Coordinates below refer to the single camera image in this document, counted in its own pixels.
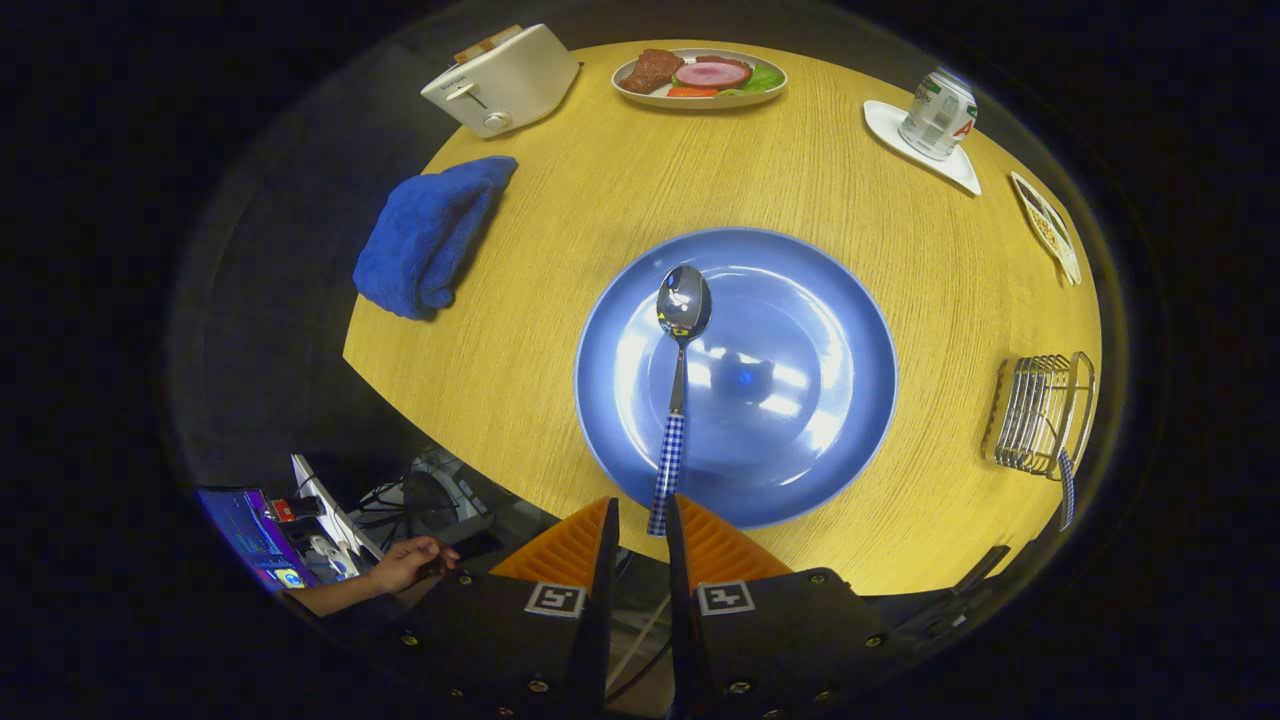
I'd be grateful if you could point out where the grey food plate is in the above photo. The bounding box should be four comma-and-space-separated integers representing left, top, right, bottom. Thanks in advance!
611, 47, 788, 110

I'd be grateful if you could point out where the pink ham slice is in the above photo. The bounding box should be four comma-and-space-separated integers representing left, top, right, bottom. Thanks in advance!
674, 61, 753, 91

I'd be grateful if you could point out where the white square coaster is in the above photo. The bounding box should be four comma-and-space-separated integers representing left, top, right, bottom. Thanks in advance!
863, 100, 983, 196

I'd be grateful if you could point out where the white toaster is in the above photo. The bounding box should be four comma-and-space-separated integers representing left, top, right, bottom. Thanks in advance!
420, 24, 583, 139

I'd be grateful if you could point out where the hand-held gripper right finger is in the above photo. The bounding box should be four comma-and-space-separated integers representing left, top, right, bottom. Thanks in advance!
665, 494, 901, 720

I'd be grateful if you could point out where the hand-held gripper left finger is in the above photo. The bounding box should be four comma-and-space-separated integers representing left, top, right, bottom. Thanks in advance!
395, 497, 622, 720

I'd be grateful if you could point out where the white divided bean dish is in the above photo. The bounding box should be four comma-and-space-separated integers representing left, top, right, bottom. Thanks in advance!
1010, 170, 1083, 287

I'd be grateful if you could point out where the blue towel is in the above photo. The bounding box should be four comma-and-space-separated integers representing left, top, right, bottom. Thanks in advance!
352, 155, 519, 321

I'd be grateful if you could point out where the spoon with checkered handle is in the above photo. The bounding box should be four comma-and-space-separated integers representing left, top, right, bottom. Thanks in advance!
647, 264, 713, 538

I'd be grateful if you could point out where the metal wire rack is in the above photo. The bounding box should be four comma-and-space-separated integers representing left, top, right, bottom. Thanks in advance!
982, 352, 1097, 483

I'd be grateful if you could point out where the laptop screen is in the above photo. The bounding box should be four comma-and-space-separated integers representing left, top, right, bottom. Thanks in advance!
197, 487, 316, 593

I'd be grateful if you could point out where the blue round plate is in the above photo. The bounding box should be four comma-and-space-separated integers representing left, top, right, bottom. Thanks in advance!
574, 227, 899, 529

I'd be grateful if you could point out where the large brown meat piece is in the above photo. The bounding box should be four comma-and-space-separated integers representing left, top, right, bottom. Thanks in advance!
632, 48, 686, 95

